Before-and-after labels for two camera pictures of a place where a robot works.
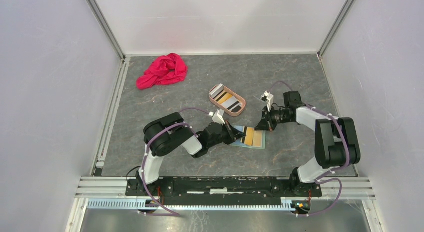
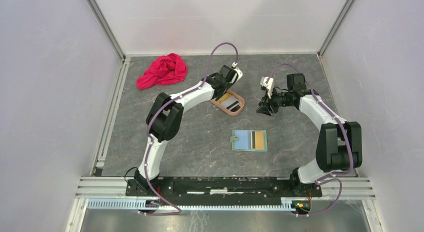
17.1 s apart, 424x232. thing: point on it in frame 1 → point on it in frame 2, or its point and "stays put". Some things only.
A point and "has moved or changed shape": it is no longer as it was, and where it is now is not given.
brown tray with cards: [242, 100] stays put
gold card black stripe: [248, 139] → [257, 140]
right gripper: [263, 125] → [265, 104]
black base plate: [221, 191] stays put
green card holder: [253, 138] has moved or changed shape
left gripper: [233, 134] → [227, 86]
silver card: [231, 103] stays put
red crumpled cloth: [163, 70] stays put
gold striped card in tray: [222, 97] stays put
